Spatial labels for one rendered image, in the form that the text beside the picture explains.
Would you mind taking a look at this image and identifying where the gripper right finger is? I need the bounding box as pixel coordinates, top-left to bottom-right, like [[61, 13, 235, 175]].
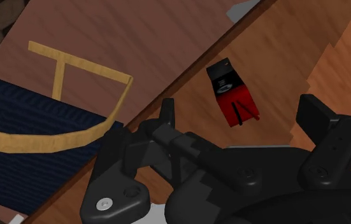
[[295, 94, 351, 191]]

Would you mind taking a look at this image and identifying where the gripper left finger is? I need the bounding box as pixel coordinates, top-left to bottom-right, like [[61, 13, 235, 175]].
[[79, 97, 262, 224]]

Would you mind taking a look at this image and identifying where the brown wooden table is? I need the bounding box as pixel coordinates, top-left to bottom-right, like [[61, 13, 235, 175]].
[[27, 0, 351, 224]]

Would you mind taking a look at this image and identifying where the red and black box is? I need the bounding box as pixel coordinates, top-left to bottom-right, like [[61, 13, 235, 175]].
[[206, 57, 261, 129]]

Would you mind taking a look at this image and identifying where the chair with navy seat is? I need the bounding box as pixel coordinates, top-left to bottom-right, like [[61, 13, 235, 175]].
[[0, 40, 134, 216]]

